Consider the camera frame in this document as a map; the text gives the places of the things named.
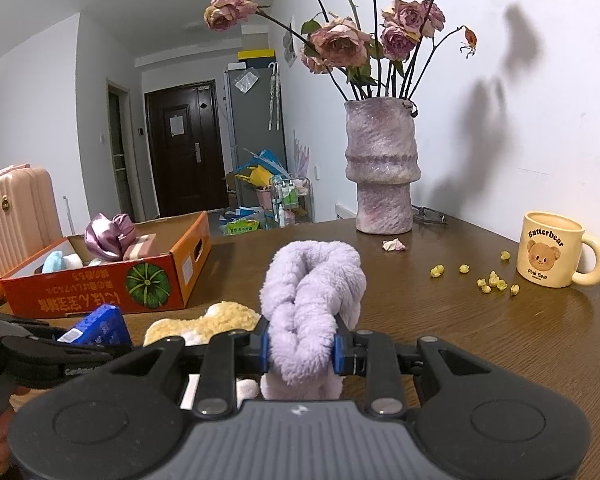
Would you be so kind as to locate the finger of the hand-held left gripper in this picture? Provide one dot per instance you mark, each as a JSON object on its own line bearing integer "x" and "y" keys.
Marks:
{"x": 10, "y": 322}
{"x": 55, "y": 351}

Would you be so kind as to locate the blue and yellow bags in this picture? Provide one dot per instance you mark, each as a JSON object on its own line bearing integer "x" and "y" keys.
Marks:
{"x": 260, "y": 167}

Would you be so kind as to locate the black eyeglasses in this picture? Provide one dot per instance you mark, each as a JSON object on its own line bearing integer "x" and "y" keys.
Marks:
{"x": 430, "y": 216}

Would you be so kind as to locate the dried pink rose bouquet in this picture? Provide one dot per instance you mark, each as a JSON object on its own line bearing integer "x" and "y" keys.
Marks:
{"x": 340, "y": 42}

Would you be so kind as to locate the fallen rose petal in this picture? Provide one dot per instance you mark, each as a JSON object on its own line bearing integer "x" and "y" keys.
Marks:
{"x": 394, "y": 245}

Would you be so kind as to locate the pink ribbed suitcase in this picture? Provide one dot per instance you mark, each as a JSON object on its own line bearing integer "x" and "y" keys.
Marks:
{"x": 20, "y": 220}

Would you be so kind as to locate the pink bucket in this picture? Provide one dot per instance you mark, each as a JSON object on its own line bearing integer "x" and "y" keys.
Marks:
{"x": 264, "y": 198}

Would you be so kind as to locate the purple satin scrunchie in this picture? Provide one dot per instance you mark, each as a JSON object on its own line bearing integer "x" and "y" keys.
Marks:
{"x": 107, "y": 235}

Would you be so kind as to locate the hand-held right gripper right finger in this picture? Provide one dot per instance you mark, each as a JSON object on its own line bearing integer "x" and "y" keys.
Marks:
{"x": 337, "y": 355}

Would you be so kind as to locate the scattered yellow popcorn bits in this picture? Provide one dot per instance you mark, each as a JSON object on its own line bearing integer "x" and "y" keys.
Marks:
{"x": 495, "y": 280}

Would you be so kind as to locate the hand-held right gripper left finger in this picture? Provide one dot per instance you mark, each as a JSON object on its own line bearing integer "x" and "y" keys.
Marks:
{"x": 264, "y": 355}

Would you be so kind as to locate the white wall heater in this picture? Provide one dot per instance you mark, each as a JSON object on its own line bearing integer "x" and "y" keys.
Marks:
{"x": 345, "y": 211}

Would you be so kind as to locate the lilac fluffy headband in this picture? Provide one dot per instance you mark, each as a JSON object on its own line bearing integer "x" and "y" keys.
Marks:
{"x": 310, "y": 300}

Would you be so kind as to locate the hanging clear umbrellas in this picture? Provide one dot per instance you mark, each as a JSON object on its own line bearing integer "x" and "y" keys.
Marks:
{"x": 274, "y": 95}

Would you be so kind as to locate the yellow white hamster plush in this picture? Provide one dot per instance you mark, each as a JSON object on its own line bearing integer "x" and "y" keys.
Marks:
{"x": 205, "y": 325}

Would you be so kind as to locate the white wall panel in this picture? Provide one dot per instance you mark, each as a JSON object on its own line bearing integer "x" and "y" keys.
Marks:
{"x": 290, "y": 42}

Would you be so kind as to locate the yellow box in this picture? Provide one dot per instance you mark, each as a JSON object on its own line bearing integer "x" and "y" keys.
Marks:
{"x": 256, "y": 55}

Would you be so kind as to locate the dark brown door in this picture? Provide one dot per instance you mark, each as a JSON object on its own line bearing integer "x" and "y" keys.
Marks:
{"x": 185, "y": 155}

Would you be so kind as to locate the yellow bear mug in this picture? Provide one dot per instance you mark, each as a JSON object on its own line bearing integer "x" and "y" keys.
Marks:
{"x": 547, "y": 250}

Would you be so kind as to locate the clear plastic bag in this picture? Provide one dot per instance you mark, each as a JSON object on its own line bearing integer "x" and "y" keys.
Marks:
{"x": 245, "y": 81}

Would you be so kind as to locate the red cardboard box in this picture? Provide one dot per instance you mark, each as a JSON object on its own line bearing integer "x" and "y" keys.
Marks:
{"x": 95, "y": 290}

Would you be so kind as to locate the light blue plush toy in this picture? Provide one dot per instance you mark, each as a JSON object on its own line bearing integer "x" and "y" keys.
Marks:
{"x": 55, "y": 262}

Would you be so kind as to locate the small white box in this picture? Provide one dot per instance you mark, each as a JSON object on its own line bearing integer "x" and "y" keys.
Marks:
{"x": 235, "y": 66}

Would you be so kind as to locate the white stick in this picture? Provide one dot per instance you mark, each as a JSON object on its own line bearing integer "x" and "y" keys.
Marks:
{"x": 67, "y": 215}

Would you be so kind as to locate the purple wall decoration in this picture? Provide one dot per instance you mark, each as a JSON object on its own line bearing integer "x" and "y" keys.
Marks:
{"x": 302, "y": 155}

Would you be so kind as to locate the purple textured vase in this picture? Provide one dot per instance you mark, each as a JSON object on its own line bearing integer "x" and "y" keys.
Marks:
{"x": 380, "y": 170}

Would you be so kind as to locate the blue milk carton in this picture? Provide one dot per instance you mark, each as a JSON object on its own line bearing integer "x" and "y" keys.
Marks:
{"x": 102, "y": 325}

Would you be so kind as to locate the grey refrigerator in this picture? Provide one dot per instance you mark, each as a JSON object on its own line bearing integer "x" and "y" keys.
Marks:
{"x": 252, "y": 120}

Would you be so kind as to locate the green yellow packet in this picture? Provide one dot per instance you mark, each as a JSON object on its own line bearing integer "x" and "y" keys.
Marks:
{"x": 243, "y": 227}

